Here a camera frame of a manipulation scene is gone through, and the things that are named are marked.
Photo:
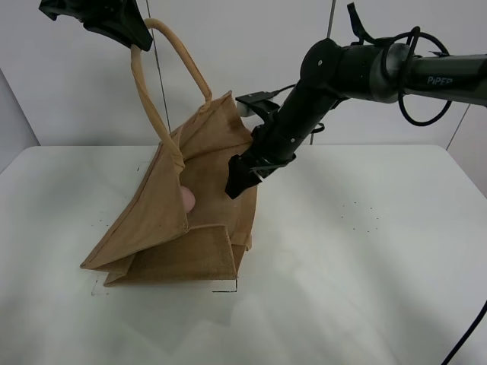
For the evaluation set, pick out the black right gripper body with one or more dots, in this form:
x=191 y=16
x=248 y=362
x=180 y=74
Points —
x=285 y=129

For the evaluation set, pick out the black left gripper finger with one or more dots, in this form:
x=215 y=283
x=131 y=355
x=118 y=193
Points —
x=120 y=20

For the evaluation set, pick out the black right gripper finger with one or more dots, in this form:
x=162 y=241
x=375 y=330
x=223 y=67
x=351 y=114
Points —
x=242 y=174

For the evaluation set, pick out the pink peach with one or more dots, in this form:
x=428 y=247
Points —
x=188 y=198

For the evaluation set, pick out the brown linen tote bag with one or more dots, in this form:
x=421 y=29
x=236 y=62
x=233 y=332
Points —
x=154 y=240

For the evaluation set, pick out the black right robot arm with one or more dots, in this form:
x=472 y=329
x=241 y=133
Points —
x=382 y=71

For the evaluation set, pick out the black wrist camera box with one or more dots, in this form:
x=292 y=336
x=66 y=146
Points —
x=257 y=103

